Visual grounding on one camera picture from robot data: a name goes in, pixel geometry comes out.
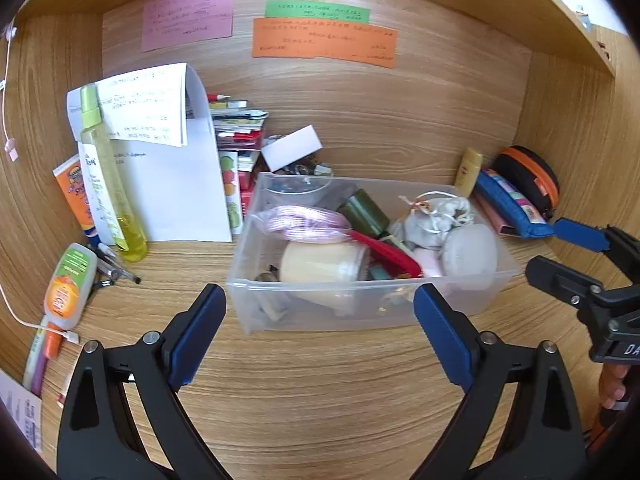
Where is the white drawstring pouch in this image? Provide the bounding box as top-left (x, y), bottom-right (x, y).
top-left (395, 191), bottom-right (474, 249)

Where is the person right hand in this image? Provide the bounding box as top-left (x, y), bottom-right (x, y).
top-left (599, 363), bottom-right (629, 410)

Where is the orange sticky note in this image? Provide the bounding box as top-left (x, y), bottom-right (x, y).
top-left (252, 18), bottom-right (398, 68)

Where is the green sticky note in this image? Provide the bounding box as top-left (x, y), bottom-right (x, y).
top-left (265, 0), bottom-right (370, 24)

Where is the green orange lotion bottle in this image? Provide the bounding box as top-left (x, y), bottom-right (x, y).
top-left (43, 243), bottom-right (98, 330)

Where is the small white cardboard box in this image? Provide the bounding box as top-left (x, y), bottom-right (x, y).
top-left (260, 125), bottom-right (322, 172)

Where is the white folded paper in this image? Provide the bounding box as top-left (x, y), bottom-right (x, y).
top-left (96, 63), bottom-right (232, 243)

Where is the cream tape roll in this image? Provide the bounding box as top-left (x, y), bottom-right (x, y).
top-left (279, 242), bottom-right (370, 315)

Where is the bowl of trinkets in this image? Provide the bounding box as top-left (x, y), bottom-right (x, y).
top-left (277, 156), bottom-right (334, 177)

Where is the blue patchwork pouch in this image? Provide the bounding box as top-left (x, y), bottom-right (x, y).
top-left (474, 169), bottom-right (554, 240)

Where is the pink sticky note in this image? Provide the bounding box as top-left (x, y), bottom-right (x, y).
top-left (141, 0), bottom-right (233, 52)

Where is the orange sunscreen tube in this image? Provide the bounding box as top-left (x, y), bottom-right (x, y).
top-left (52, 154), bottom-right (100, 246)

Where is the black orange zipper case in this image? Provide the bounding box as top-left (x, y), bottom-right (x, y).
top-left (491, 145), bottom-right (560, 220)

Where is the white cable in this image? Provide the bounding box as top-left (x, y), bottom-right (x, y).
top-left (0, 284), bottom-right (82, 346)

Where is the pink mesh pouch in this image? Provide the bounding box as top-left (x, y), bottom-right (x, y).
top-left (252, 205), bottom-right (352, 244)

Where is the red velvet pouch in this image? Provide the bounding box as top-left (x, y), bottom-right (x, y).
top-left (348, 230), bottom-right (423, 278)

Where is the dark green glass bottle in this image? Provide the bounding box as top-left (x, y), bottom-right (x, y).
top-left (337, 188), bottom-right (390, 238)

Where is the clear plastic storage bin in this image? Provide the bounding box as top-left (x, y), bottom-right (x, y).
top-left (227, 174), bottom-right (520, 333)

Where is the red white marker pen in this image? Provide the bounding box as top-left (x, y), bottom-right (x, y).
top-left (207, 93), bottom-right (231, 102)

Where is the yellow spray bottle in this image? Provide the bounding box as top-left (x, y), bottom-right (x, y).
top-left (80, 84), bottom-right (148, 262)

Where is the pink round compact case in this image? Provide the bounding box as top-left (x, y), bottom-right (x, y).
top-left (413, 223), bottom-right (498, 296)

